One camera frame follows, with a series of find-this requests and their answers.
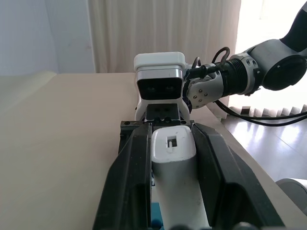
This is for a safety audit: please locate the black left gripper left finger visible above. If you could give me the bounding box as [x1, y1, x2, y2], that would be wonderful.
[93, 123, 154, 230]

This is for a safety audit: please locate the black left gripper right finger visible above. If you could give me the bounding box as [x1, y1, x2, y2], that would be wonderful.
[191, 123, 286, 230]

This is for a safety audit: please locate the blue plastic piece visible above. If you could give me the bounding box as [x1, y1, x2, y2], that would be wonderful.
[150, 202, 166, 230]

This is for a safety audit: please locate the silver robot body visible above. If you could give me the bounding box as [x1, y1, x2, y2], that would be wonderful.
[275, 177, 307, 194]

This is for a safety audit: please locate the white pleated curtain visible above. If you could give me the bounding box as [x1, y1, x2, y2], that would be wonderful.
[87, 0, 307, 120]

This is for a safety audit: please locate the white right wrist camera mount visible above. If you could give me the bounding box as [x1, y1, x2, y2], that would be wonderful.
[133, 51, 193, 127]

